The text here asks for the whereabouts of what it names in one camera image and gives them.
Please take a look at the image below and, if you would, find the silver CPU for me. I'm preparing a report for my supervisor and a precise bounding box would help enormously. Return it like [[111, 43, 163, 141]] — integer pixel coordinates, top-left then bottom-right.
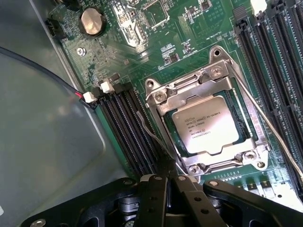
[[171, 96, 240, 157]]

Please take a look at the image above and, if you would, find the silver metal CPU socket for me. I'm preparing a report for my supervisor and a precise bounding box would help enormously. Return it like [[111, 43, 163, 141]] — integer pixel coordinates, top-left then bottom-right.
[[144, 45, 272, 177]]

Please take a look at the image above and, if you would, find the black RAM slot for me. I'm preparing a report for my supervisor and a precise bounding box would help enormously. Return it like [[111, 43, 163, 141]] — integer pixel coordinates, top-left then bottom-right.
[[236, 20, 303, 191], [126, 84, 166, 166], [117, 88, 158, 175], [253, 13, 303, 135], [97, 98, 143, 177], [283, 0, 303, 61], [107, 93, 151, 176], [268, 7, 303, 97]]

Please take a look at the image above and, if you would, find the short silver locking lever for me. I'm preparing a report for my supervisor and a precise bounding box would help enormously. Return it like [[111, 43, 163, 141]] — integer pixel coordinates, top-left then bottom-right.
[[136, 111, 178, 166]]

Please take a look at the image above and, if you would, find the long silver locking lever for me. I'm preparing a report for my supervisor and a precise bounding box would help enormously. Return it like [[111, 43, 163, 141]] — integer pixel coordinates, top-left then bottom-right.
[[226, 60, 303, 182]]

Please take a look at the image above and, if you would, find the white slot latch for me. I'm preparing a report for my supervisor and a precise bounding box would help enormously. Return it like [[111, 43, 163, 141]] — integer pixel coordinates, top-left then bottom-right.
[[250, 0, 268, 17], [100, 81, 113, 94]]

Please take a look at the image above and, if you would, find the grey rounded plastic panel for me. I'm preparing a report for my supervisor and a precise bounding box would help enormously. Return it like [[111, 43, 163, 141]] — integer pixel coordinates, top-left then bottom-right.
[[0, 52, 107, 227]]

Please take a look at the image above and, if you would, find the green motherboard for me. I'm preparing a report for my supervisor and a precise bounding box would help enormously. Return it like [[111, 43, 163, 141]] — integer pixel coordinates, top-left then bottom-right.
[[46, 0, 303, 198]]

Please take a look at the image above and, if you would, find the silver coin cell battery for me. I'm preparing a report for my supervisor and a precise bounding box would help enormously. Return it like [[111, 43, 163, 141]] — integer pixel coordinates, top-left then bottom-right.
[[80, 8, 105, 36]]

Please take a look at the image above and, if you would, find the black board connector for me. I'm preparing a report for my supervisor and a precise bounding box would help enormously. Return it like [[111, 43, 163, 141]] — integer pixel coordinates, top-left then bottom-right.
[[45, 17, 66, 40]]

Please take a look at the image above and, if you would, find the grey metal PC case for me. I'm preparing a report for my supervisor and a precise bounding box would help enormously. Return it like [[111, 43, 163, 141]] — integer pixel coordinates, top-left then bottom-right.
[[0, 0, 152, 227]]

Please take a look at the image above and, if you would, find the black and red wire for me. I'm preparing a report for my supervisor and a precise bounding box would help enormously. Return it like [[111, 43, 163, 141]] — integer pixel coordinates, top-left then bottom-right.
[[0, 46, 84, 101]]

